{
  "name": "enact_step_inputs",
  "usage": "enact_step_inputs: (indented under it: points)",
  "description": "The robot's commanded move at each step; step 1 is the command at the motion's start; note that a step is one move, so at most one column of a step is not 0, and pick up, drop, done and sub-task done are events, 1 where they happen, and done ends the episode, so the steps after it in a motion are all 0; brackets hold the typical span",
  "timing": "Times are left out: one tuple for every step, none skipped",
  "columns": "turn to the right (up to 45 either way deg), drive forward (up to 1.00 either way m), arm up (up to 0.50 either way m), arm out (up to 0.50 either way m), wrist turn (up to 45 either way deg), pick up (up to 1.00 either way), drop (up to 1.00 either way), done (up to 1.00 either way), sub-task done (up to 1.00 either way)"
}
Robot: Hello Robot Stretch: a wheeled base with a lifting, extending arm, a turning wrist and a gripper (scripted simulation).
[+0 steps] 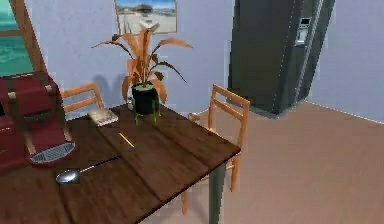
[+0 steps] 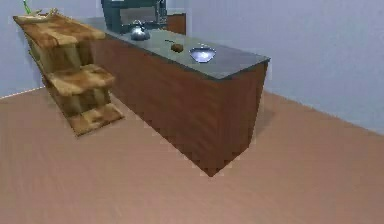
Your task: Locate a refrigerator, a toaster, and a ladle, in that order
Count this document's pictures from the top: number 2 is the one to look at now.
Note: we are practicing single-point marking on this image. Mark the brown counter with grey top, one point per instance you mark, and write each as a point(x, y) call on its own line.
point(186, 100)

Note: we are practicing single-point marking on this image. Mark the silver bowl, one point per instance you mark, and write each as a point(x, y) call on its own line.
point(202, 54)

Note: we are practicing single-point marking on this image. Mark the brown round food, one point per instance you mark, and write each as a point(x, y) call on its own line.
point(177, 47)

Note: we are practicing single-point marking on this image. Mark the brown wooden cupboard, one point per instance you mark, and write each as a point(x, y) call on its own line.
point(176, 23)

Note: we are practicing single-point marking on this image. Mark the silver kettle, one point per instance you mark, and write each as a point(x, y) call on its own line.
point(139, 32)

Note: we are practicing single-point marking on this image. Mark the dark grey microwave oven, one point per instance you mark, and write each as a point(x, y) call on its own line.
point(133, 13)

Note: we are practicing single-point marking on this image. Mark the light wooden shelf unit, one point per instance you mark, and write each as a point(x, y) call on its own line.
point(71, 71)

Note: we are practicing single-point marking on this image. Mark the green house plant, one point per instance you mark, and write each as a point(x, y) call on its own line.
point(26, 6)

